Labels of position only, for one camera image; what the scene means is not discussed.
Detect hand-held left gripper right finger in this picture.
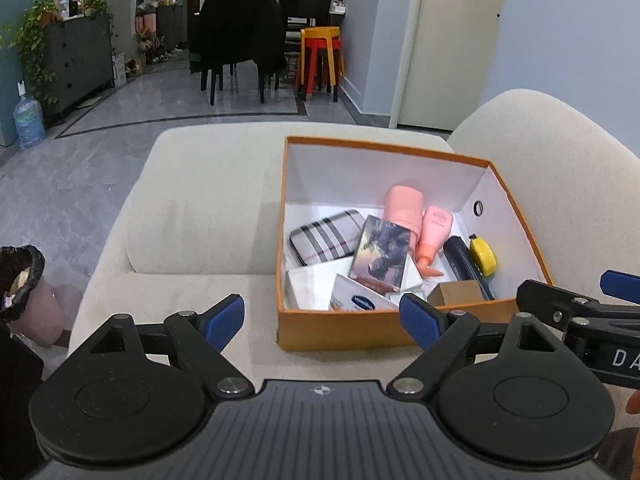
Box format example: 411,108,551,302
387,292,583,395

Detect black draped dining chair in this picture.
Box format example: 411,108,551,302
189,0,288,107

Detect red stool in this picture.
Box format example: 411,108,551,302
299,37,342,103

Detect beige sofa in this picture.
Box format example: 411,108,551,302
67,89,640,391

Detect picture printed card box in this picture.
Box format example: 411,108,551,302
351,215,418,293

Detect small pink orange-capped bottle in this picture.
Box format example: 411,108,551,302
415,205,455,277

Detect white box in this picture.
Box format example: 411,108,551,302
286,262,351,311

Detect flower bouquet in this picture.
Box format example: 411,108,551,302
135,12,157,66

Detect large pink plastic bottle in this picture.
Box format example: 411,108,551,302
384,185,426,251

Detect person's left leg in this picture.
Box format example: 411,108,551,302
0,330,46,480

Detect white door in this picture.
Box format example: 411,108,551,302
397,0,506,131

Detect trailing green plant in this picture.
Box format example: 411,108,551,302
0,0,61,106

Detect orange and red stools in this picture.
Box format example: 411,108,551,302
294,26,346,101

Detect blue water jug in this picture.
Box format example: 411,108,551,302
12,94,47,150

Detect white lotion tube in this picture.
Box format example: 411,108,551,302
329,274,401,312

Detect small brown cardboard box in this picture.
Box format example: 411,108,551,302
427,281,483,307

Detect yellow tape measure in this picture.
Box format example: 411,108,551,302
468,234,498,278

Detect plaid zip case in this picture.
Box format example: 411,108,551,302
289,209,365,267

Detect pink trash bin black bag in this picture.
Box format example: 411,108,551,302
0,245,66,348

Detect dark blue shampoo bottle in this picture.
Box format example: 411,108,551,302
444,236,496,301

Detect orange cardboard box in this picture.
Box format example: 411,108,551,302
275,135,555,352

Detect dark grey cabinet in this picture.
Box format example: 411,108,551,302
42,12,116,126

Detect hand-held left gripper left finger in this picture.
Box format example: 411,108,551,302
70,294,253,396

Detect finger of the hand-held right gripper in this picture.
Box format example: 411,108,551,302
601,270,640,306
516,280,640,328

